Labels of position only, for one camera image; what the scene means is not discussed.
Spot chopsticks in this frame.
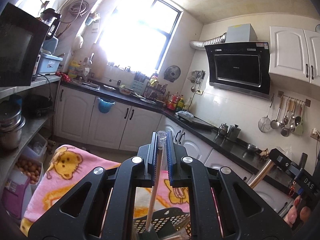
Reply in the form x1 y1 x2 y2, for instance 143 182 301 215
145 131 167 232

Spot person's right hand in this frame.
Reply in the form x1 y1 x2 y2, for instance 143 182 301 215
284 196 311 227

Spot steel kettle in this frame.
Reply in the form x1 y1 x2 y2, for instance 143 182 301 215
218 124 228 137

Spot dark green utensil basket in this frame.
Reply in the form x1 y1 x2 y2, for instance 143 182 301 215
131 207 191 239

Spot steel ladle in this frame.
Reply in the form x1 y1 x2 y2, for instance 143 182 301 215
270 96 283 129

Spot blue plastic hanging bin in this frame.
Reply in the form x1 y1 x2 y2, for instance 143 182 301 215
98 98 116 114

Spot pink cartoon bear blanket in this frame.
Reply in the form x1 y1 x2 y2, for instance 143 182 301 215
20 145 189 235

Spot black range hood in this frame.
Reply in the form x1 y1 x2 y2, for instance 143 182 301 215
205 42 271 99

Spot white upper cabinet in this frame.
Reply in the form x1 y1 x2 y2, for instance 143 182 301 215
269 26 319 86

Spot light blue storage box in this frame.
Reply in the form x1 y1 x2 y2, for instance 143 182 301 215
37 53 63 75

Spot stainless steel pot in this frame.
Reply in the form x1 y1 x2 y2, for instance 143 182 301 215
1 101 25 150

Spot black microwave oven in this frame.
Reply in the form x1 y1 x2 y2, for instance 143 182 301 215
0 3 49 87

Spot wire mesh skimmer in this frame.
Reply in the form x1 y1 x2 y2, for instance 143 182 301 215
258 95 274 133

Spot silver exhaust duct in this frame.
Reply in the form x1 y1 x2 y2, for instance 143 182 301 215
189 33 227 50

